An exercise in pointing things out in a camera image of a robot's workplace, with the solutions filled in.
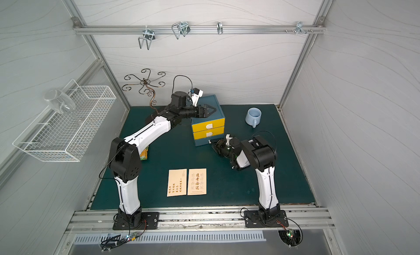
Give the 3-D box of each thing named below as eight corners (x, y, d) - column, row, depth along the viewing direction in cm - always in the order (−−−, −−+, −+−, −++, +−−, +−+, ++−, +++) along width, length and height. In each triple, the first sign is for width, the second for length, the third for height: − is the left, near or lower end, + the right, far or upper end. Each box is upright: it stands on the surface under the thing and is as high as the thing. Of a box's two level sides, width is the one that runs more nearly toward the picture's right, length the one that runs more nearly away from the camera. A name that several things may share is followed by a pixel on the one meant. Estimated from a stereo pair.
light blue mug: (247, 130, 110) (249, 121, 103) (244, 115, 119) (246, 106, 112) (260, 130, 110) (264, 121, 103) (257, 115, 119) (260, 106, 112)
